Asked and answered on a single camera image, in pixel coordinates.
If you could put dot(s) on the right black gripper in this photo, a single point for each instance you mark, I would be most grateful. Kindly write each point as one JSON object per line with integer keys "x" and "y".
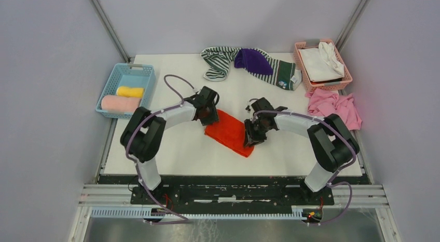
{"x": 250, "y": 137}

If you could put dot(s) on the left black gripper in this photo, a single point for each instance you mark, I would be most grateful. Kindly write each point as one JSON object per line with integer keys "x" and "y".
{"x": 214, "y": 118}

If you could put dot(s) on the orange towel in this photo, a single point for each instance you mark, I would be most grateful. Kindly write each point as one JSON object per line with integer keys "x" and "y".
{"x": 229, "y": 132}

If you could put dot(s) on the yellow towel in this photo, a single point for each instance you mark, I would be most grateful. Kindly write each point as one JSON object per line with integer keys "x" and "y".
{"x": 130, "y": 92}

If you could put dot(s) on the light pink towel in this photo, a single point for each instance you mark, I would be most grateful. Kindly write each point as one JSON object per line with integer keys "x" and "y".
{"x": 120, "y": 104}

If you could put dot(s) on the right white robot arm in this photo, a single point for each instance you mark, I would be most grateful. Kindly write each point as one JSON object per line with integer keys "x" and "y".
{"x": 333, "y": 145}

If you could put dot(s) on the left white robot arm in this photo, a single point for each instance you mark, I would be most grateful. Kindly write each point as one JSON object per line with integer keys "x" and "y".
{"x": 143, "y": 134}

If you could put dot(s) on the green white striped towel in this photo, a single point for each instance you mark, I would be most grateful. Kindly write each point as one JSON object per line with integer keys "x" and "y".
{"x": 219, "y": 59}

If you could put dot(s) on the dark green striped towel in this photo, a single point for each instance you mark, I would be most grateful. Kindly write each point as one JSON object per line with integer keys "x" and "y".
{"x": 285, "y": 75}

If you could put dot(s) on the purple towel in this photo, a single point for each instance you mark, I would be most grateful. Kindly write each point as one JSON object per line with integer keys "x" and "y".
{"x": 252, "y": 61}

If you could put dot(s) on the bright pink cloth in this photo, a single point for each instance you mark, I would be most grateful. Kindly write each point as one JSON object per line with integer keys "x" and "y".
{"x": 324, "y": 103}

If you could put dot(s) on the blue plastic basket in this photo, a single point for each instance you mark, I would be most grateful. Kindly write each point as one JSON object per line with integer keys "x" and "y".
{"x": 130, "y": 75}

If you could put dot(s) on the pink plastic basket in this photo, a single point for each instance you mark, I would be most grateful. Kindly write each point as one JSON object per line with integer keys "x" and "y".
{"x": 325, "y": 85}

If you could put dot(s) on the white cloth in basket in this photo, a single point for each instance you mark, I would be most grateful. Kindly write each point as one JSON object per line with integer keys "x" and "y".
{"x": 321, "y": 63}

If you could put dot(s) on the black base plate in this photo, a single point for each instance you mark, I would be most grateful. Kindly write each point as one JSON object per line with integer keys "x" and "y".
{"x": 237, "y": 195}

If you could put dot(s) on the white cable duct rail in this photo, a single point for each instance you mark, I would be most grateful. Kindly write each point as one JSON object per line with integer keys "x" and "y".
{"x": 150, "y": 213}

